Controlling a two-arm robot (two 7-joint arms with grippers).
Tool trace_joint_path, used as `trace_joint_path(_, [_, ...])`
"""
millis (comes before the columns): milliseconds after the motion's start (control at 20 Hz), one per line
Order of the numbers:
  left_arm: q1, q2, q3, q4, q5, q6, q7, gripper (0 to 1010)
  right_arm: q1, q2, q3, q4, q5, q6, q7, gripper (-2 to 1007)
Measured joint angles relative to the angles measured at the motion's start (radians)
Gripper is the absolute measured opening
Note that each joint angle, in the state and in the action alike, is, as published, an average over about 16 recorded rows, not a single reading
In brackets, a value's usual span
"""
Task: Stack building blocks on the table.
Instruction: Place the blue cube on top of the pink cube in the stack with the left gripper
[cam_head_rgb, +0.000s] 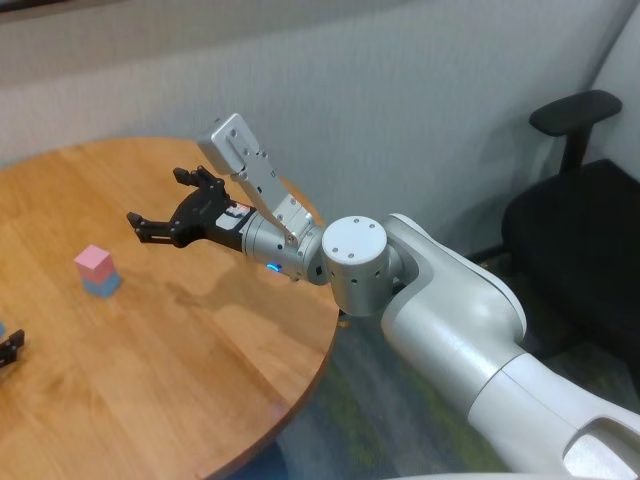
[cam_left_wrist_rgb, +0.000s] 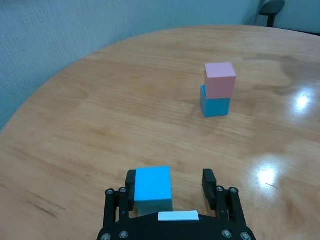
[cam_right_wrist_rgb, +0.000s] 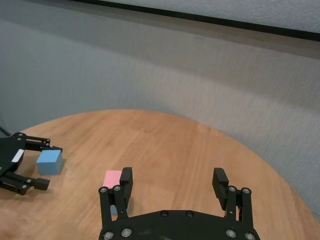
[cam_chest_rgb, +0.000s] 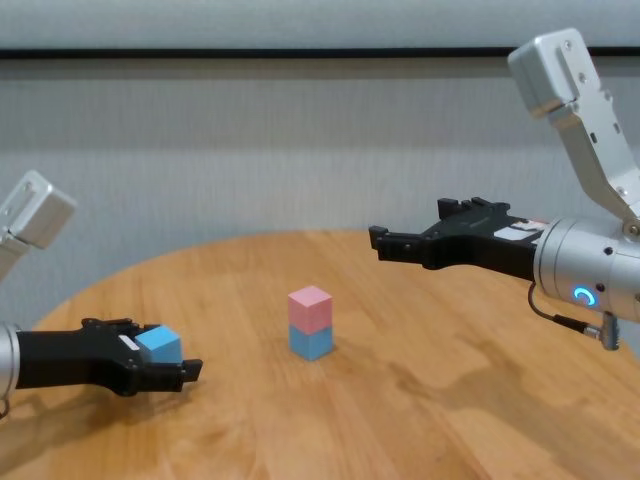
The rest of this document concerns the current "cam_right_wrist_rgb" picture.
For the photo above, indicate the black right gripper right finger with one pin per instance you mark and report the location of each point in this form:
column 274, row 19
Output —
column 220, row 182

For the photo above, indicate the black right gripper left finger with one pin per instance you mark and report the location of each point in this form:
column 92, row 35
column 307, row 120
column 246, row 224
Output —
column 126, row 182

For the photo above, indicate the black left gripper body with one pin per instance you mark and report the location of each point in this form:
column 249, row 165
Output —
column 10, row 152

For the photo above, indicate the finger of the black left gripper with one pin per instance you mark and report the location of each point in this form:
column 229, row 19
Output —
column 22, row 183
column 37, row 143

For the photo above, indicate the pink cube block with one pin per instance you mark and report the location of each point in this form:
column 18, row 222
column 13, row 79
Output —
column 112, row 178

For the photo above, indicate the black wall trim strip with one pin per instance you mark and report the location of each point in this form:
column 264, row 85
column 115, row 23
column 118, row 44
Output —
column 200, row 18

